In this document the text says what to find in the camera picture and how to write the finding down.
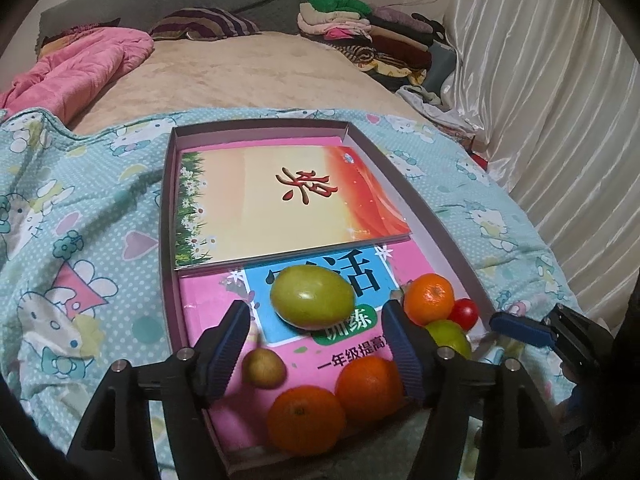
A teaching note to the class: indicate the large green fruit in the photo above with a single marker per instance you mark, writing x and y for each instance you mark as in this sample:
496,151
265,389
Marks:
312,297

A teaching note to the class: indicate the small brown longan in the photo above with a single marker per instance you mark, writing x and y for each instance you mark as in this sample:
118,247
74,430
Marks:
264,367

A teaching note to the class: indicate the small green fruit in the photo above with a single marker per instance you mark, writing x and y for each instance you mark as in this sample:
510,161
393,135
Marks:
450,337

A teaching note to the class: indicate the shallow cardboard box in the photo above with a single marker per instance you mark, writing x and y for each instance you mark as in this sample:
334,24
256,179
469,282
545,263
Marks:
167,210

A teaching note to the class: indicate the printed cat blanket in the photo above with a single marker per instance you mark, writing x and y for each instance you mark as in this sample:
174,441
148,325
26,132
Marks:
75,210

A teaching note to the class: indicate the grey headboard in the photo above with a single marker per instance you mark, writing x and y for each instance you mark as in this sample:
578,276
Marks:
125,0

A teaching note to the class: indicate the pile of folded clothes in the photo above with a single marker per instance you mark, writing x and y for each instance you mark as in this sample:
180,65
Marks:
370,35

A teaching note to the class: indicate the striped pillow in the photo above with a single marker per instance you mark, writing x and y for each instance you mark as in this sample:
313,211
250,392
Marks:
205,22

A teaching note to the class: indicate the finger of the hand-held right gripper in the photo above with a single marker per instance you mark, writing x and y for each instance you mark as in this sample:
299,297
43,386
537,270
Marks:
520,329

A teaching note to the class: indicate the white cloth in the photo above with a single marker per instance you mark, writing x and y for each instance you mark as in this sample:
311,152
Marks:
422,96

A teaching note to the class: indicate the beige bed sheet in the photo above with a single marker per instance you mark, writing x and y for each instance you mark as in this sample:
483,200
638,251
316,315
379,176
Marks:
250,70

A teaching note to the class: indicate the small mandarin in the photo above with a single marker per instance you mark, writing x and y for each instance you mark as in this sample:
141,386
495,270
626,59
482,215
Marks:
430,300

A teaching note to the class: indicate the white curtain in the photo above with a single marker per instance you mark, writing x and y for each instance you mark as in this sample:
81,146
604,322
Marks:
550,110

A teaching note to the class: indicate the orange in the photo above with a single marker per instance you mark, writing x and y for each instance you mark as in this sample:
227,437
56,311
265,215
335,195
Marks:
367,392
305,422

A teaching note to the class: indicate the pink book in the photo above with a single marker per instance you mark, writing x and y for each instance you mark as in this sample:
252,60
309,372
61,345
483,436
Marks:
200,305

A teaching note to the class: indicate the yellow and orange book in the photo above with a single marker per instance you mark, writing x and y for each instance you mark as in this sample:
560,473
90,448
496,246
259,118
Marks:
240,210

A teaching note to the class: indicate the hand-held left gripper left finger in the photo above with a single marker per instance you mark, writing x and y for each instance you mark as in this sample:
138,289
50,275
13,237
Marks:
231,347

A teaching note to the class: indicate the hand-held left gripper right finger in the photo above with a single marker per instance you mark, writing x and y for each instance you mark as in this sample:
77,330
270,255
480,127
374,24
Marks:
406,355

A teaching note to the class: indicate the pink quilt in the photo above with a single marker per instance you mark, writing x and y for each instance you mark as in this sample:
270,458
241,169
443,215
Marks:
85,70

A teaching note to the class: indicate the red cherry tomato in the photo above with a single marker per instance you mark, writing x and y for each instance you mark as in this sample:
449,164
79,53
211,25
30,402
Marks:
465,312

